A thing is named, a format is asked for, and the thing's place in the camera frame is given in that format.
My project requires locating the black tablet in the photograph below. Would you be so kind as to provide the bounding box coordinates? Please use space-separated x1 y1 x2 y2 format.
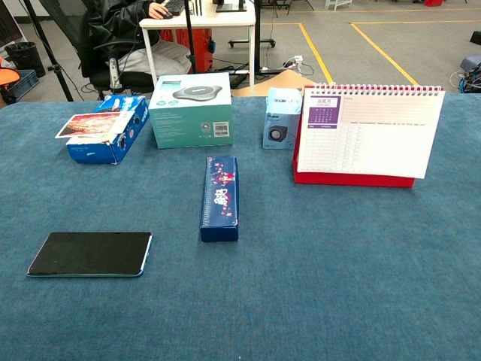
26 231 154 278

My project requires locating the long dark blue box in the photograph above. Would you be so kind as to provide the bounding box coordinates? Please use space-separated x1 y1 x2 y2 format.
199 156 240 243

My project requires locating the small light blue speaker box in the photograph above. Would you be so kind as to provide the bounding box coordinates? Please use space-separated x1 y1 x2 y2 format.
262 86 304 150

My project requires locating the blue table cloth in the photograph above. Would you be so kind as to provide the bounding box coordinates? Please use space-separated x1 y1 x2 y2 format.
0 93 481 361

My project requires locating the teal speakerphone box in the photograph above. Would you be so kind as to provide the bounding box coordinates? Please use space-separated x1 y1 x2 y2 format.
147 72 234 150

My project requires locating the cardboard sheet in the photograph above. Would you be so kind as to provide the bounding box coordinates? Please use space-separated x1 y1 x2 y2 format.
229 68 320 98

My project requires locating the blue cookie box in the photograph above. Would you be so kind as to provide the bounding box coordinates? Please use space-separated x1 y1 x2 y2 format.
54 94 150 165

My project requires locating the red desk calendar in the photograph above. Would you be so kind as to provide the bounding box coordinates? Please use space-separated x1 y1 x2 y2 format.
293 83 446 188

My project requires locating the black rolling stand base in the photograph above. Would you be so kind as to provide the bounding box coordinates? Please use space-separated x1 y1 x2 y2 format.
227 0 277 50

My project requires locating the red cabinet under desk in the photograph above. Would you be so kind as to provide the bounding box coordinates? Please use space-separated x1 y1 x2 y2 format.
159 27 213 74

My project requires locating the white desk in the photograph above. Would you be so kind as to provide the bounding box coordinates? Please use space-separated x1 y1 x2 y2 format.
138 0 257 87

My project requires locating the black office chair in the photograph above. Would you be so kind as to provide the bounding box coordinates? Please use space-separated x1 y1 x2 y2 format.
38 0 159 99

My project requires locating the black monitor stand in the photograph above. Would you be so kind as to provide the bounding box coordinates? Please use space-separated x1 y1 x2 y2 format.
212 0 249 14

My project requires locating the black keyboard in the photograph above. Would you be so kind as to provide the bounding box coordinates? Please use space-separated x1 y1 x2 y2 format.
163 0 186 17

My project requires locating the seated person in black jacket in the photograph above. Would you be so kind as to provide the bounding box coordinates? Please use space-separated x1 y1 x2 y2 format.
79 0 193 78

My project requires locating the black tripod stand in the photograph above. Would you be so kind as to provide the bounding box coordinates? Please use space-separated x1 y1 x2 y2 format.
22 0 75 102

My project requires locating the blue plastic crate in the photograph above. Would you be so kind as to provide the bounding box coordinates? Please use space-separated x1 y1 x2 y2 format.
6 68 41 102

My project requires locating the black waste bin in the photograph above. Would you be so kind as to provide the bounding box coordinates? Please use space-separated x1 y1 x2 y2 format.
4 41 47 78

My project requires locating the orange object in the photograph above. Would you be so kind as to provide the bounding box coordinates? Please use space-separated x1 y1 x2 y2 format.
0 56 22 91

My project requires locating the bundle of cables and gear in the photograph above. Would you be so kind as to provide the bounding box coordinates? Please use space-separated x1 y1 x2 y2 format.
449 53 481 94

